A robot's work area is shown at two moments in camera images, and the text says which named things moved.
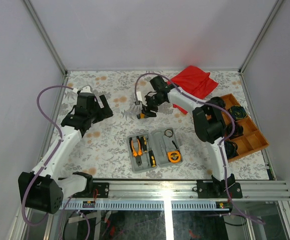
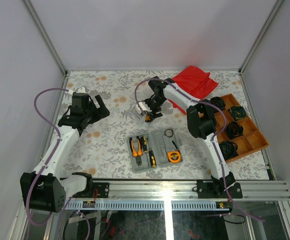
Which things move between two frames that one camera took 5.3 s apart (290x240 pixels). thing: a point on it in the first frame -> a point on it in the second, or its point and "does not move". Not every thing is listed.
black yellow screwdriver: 143,143 does not move
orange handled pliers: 137,155 does not move
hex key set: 140,116 -> 148,119
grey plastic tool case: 161,148 does not move
